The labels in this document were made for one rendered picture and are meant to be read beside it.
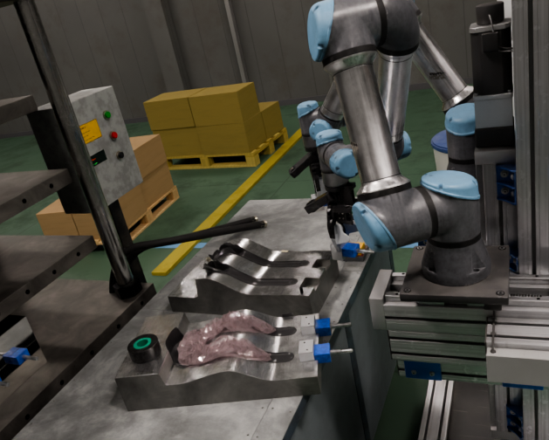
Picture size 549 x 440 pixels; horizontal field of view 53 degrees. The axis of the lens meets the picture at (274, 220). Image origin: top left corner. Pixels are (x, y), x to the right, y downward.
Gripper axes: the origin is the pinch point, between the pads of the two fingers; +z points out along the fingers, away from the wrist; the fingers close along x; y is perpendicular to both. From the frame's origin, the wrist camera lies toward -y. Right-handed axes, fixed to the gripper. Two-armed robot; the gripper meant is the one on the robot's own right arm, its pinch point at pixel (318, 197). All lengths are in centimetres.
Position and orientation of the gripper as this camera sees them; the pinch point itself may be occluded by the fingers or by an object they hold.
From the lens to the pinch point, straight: 205.2
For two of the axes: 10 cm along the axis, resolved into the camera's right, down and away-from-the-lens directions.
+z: 2.0, 8.9, 4.0
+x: -0.8, -3.9, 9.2
